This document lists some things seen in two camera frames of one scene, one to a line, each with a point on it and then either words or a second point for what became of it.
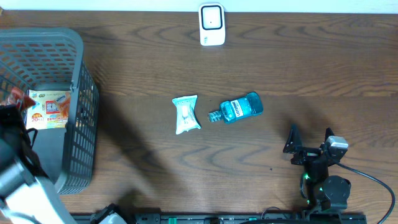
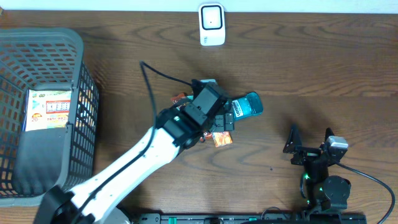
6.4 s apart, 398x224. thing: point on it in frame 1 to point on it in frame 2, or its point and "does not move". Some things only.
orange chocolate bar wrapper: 20,99 to 179,97
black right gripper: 306,153 does not move
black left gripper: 7,109 to 228,122
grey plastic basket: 53,59 does not move
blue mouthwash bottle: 243,107 does not move
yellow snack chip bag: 51,110 does not move
